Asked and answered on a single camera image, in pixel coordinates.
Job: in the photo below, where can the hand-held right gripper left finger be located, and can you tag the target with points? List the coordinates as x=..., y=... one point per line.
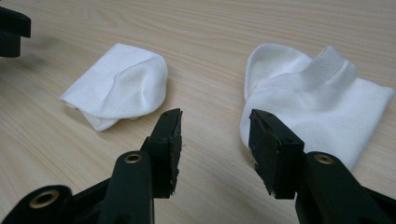
x=162, y=146

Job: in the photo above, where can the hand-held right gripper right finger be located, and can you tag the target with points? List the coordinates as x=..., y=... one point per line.
x=277, y=152

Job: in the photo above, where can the white ankle sock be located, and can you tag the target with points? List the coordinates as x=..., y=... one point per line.
x=124, y=84
x=311, y=105

